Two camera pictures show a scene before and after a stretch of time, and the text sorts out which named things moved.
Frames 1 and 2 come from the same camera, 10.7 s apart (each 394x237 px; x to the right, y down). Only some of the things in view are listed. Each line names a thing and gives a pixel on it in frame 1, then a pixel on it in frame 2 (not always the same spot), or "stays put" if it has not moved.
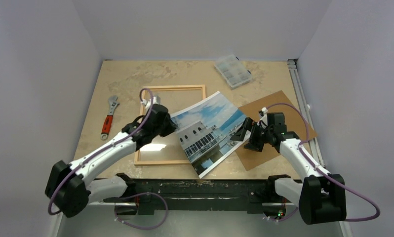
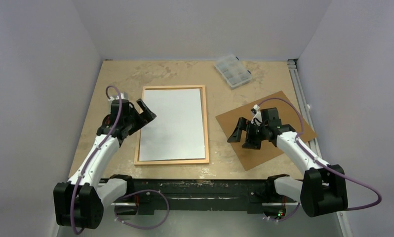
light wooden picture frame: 137,162 stays put
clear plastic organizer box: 232,70 stays put
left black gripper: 171,128 to 143,118
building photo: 205,130 to 177,133
